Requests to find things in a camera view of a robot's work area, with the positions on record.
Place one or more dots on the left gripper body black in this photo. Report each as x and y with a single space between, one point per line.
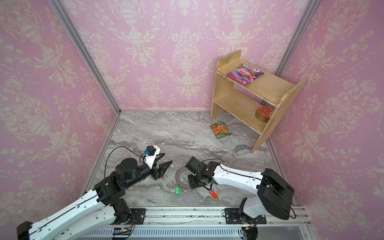
155 172

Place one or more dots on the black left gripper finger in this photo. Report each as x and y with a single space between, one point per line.
158 157
163 168

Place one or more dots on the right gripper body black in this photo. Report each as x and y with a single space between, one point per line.
197 173

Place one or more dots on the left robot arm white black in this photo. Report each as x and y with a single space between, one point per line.
101 206

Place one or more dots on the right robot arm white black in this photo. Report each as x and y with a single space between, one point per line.
272 194

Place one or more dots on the red key tag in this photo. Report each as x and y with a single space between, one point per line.
213 194

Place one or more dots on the green orange snack packet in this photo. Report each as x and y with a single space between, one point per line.
220 129

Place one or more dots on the red round tin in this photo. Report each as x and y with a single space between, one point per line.
263 114

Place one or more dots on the wooden shelf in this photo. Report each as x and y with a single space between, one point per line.
242 101

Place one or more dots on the pink snack bag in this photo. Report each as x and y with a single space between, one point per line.
245 74

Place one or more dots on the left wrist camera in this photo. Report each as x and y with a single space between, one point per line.
150 155

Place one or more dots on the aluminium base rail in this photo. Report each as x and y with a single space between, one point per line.
204 223

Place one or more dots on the aluminium corner post left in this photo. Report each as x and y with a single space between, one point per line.
74 34

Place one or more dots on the aluminium corner post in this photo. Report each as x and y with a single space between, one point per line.
304 21
74 34

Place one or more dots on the aluminium corner post right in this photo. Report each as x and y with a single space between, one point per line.
304 21

